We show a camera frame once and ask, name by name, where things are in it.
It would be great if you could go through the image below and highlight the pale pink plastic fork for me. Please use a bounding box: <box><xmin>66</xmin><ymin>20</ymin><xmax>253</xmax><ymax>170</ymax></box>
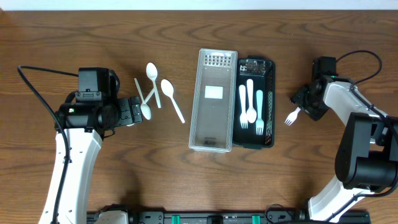
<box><xmin>284</xmin><ymin>107</ymin><xmax>301</xmax><ymax>126</ymax></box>

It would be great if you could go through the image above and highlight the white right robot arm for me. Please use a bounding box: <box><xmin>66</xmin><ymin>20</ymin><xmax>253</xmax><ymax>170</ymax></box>
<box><xmin>290</xmin><ymin>76</ymin><xmax>397</xmax><ymax>223</ymax></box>

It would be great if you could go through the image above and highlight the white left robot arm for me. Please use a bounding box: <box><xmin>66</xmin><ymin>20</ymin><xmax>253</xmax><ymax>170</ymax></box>
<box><xmin>39</xmin><ymin>128</ymin><xmax>103</xmax><ymax>223</ymax></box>

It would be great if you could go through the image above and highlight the black plastic basket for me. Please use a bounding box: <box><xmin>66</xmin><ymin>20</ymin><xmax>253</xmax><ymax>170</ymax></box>
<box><xmin>233</xmin><ymin>56</ymin><xmax>275</xmax><ymax>149</ymax></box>

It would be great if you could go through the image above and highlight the clear plastic basket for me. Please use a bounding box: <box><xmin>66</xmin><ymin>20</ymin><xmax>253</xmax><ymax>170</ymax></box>
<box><xmin>188</xmin><ymin>49</ymin><xmax>238</xmax><ymax>153</ymax></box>

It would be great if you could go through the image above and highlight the mint green plastic fork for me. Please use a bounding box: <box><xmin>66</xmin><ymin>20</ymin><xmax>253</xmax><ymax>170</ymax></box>
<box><xmin>256</xmin><ymin>90</ymin><xmax>264</xmax><ymax>136</ymax></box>

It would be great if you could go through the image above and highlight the white plastic spoon, small bowl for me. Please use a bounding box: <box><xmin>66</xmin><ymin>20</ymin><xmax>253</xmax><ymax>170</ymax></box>
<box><xmin>134</xmin><ymin>78</ymin><xmax>152</xmax><ymax>120</ymax></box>

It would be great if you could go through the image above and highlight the pink plastic spoon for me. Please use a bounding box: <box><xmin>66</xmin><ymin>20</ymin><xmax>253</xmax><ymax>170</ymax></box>
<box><xmin>246</xmin><ymin>79</ymin><xmax>257</xmax><ymax>123</ymax></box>

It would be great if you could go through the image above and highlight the white plastic spoon, upright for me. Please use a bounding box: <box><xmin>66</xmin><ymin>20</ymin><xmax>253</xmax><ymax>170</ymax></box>
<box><xmin>146</xmin><ymin>62</ymin><xmax>161</xmax><ymax>108</ymax></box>

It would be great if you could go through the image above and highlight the white plastic fork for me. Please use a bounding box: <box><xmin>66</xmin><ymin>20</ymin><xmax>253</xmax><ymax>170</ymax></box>
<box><xmin>239</xmin><ymin>85</ymin><xmax>248</xmax><ymax>129</ymax></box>

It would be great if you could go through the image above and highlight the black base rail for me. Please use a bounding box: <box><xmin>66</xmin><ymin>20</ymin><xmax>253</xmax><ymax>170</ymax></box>
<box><xmin>86</xmin><ymin>203</ymin><xmax>371</xmax><ymax>224</ymax></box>

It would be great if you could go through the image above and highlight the white plastic spoon, rightmost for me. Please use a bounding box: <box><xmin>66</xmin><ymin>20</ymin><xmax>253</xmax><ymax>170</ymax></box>
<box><xmin>161</xmin><ymin>79</ymin><xmax>185</xmax><ymax>123</ymax></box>

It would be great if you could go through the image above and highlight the white plastic spoon, crossed lower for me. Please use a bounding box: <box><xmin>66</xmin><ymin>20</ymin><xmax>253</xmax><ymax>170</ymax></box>
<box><xmin>127</xmin><ymin>88</ymin><xmax>155</xmax><ymax>126</ymax></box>

